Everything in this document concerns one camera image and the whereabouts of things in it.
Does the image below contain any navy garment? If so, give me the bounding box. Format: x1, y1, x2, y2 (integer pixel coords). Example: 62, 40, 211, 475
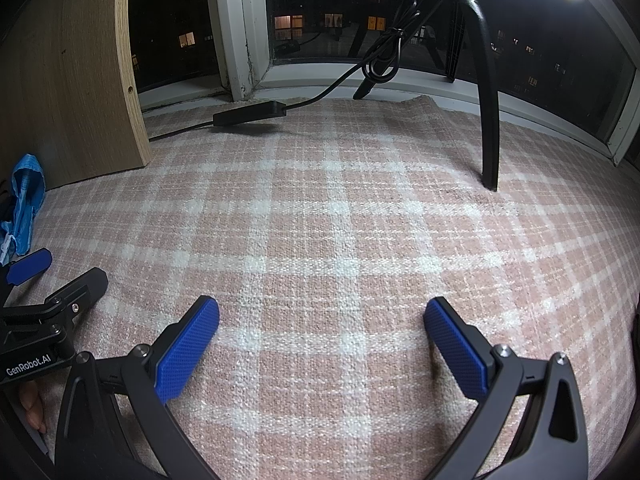
0, 180, 15, 226

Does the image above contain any black coiled cable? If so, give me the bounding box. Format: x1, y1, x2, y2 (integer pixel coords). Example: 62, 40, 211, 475
285, 0, 422, 111

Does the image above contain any light blue cloth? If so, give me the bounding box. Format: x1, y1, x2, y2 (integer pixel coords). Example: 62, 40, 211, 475
0, 154, 46, 266

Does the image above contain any wooden cabinet panel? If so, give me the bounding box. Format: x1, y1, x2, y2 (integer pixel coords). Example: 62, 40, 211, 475
0, 0, 153, 193

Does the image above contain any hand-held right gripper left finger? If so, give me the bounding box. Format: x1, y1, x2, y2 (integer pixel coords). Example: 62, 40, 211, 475
55, 296, 221, 480

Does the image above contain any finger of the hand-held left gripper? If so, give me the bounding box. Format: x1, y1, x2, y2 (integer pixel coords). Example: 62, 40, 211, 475
45, 268, 109, 333
0, 248, 53, 306

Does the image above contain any black tripod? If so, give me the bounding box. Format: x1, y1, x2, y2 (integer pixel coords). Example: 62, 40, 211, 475
350, 0, 501, 192

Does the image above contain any person's left hand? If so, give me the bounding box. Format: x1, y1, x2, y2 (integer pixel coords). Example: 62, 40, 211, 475
19, 380, 49, 435

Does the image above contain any pink plaid blanket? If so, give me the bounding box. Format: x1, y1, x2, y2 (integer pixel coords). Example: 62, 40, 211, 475
0, 95, 640, 480

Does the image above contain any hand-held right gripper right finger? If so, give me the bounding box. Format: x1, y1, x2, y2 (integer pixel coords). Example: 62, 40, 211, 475
423, 296, 591, 480

